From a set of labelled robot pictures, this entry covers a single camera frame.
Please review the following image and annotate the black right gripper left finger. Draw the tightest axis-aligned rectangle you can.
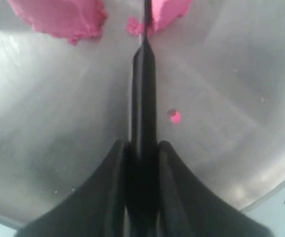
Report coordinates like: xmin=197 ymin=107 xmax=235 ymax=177
xmin=15 ymin=139 xmax=127 ymax=237

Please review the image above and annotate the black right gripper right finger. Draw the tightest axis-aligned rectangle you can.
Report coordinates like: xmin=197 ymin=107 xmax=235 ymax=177
xmin=157 ymin=140 xmax=275 ymax=237

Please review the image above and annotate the black plastic knife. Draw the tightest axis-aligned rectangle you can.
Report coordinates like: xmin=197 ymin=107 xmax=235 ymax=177
xmin=125 ymin=0 xmax=159 ymax=216

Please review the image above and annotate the round stainless steel plate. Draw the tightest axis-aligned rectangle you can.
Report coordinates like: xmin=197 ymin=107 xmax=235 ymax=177
xmin=0 ymin=0 xmax=285 ymax=228

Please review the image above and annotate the pink play dough lump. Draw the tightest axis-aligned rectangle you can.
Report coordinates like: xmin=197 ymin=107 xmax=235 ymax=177
xmin=8 ymin=0 xmax=108 ymax=45

